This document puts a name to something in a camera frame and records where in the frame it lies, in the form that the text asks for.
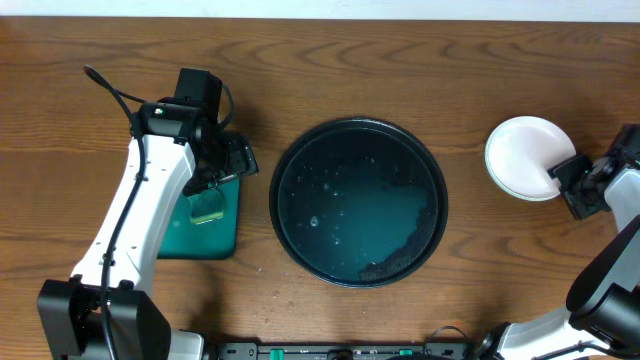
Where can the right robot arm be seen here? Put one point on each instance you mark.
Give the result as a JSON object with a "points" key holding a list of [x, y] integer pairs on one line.
{"points": [[601, 314]]}

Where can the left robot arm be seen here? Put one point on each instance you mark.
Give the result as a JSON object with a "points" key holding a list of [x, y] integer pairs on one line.
{"points": [[104, 310]]}

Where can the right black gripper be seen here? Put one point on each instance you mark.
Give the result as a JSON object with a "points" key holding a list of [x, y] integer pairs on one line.
{"points": [[571, 185]]}

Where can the green yellow sponge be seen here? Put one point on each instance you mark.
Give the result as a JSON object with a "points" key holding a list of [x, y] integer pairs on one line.
{"points": [[206, 206]]}

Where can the round black tray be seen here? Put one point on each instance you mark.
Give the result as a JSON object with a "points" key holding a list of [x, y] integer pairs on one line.
{"points": [[359, 203]]}

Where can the black tray with green water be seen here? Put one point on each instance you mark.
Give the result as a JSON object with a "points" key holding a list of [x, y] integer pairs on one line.
{"points": [[213, 240]]}

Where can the black rail at table edge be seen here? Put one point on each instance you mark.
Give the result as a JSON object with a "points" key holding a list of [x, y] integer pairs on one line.
{"points": [[433, 350]]}

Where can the white plate with green stain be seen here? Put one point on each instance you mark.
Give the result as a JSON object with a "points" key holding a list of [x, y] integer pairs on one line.
{"points": [[520, 152]]}

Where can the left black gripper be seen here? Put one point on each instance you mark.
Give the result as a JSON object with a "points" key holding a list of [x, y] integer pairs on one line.
{"points": [[232, 163]]}

